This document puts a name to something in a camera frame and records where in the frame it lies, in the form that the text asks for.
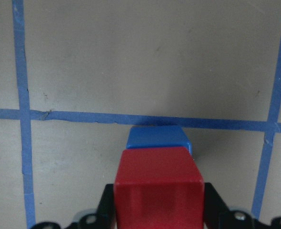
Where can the blue wooden block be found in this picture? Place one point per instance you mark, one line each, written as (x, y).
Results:
(158, 136)

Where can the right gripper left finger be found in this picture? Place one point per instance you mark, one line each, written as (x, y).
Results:
(103, 217)

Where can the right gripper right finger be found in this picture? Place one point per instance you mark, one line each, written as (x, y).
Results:
(217, 214)

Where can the red wooden block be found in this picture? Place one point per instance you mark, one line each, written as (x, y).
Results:
(158, 188)

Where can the brown paper table mat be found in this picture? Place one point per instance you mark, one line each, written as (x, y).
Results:
(77, 75)

